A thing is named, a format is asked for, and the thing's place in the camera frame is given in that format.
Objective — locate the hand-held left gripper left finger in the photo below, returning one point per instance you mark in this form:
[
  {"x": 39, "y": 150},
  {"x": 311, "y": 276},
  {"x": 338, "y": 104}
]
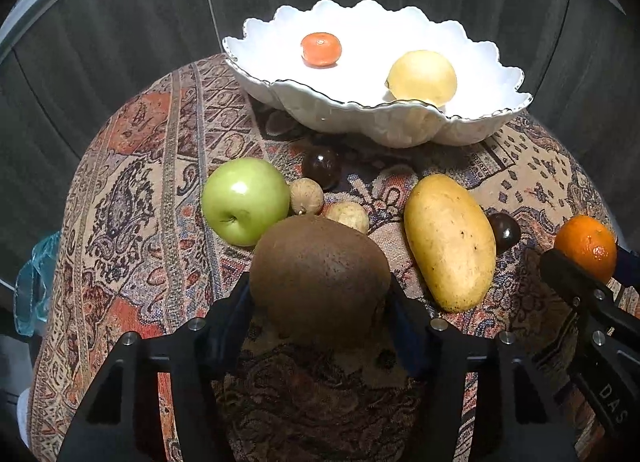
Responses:
[{"x": 235, "y": 314}]

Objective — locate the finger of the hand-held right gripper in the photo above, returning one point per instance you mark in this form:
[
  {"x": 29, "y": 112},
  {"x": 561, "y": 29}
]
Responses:
[
  {"x": 592, "y": 304},
  {"x": 629, "y": 267}
]

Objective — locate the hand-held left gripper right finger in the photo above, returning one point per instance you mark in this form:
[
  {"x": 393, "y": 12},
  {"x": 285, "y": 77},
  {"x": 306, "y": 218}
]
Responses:
[{"x": 405, "y": 334}]

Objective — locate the orange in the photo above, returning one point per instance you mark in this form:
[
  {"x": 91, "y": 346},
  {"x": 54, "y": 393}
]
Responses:
[{"x": 585, "y": 244}]

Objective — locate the brown kiwi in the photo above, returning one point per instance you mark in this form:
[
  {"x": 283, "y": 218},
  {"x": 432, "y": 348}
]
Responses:
[{"x": 320, "y": 282}]

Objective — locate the yellow mango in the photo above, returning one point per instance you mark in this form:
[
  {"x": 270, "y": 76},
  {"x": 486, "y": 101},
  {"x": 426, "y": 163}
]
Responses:
[{"x": 450, "y": 242}]

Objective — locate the dark plum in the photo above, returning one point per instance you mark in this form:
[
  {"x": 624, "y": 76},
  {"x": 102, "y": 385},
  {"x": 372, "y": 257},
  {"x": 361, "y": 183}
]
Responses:
[
  {"x": 505, "y": 232},
  {"x": 321, "y": 168}
]

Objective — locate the green apple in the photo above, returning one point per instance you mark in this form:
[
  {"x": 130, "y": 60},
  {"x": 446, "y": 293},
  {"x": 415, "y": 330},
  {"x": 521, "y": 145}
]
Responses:
[{"x": 245, "y": 199}]

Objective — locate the white scalloped bowl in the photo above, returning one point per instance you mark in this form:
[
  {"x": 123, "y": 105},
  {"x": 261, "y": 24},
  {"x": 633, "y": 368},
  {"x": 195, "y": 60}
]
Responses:
[{"x": 360, "y": 57}]

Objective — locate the patterned paisley tablecloth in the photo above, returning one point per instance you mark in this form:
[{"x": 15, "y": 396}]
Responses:
[{"x": 150, "y": 192}]

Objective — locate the yellow lemon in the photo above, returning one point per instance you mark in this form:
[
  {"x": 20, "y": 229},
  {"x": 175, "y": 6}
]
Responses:
[{"x": 422, "y": 77}]

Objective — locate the small tangerine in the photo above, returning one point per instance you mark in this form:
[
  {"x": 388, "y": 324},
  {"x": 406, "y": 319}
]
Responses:
[{"x": 321, "y": 49}]

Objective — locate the dark wood counter cabinet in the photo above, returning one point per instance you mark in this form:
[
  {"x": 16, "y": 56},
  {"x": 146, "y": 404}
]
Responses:
[{"x": 125, "y": 42}]

